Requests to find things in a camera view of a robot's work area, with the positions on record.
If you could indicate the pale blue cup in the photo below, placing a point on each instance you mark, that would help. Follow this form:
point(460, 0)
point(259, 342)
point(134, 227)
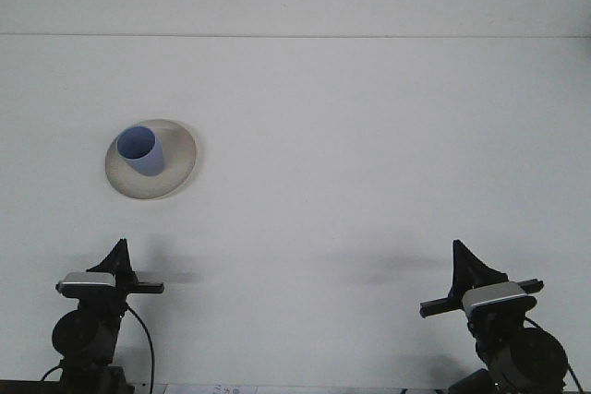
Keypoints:
point(148, 161)

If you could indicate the pale round plate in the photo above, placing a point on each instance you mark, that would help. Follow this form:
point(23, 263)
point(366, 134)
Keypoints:
point(180, 168)

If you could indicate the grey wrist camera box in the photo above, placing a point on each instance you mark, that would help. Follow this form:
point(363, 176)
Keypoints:
point(85, 282)
point(494, 294)

